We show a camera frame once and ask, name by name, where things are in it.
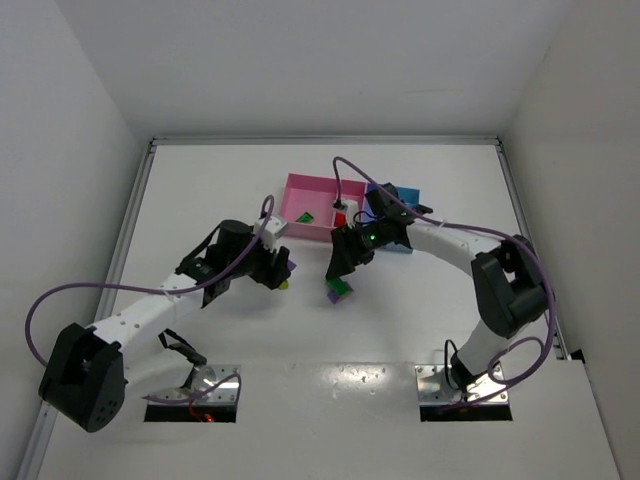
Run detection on green lego brick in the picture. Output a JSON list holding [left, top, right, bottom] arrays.
[[327, 278, 352, 297], [296, 212, 315, 224]]

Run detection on red lego brick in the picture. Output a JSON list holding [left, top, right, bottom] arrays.
[[334, 213, 347, 228]]

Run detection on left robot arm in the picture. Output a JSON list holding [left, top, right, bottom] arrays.
[[38, 216, 295, 433]]

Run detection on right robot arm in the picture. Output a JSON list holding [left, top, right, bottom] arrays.
[[325, 183, 549, 392]]

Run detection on dark blue container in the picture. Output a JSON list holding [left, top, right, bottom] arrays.
[[365, 184, 391, 217]]

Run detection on pink small container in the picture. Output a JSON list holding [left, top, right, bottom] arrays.
[[332, 180, 367, 221]]

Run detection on light blue container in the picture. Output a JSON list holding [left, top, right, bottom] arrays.
[[384, 186, 420, 254]]

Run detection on pink large container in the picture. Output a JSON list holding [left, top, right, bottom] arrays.
[[279, 173, 337, 242]]

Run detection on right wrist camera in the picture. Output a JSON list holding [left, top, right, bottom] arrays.
[[333, 199, 359, 227]]

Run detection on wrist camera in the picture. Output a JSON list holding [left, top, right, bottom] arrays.
[[333, 199, 359, 227], [253, 215, 289, 251]]

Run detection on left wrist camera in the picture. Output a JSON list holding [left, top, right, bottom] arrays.
[[253, 215, 289, 251]]

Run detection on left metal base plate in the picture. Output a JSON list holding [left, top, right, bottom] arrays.
[[145, 364, 242, 406]]

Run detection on metal base plate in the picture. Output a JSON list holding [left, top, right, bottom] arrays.
[[145, 364, 242, 406], [415, 364, 509, 407]]

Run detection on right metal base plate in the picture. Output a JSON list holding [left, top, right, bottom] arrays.
[[415, 364, 509, 407]]

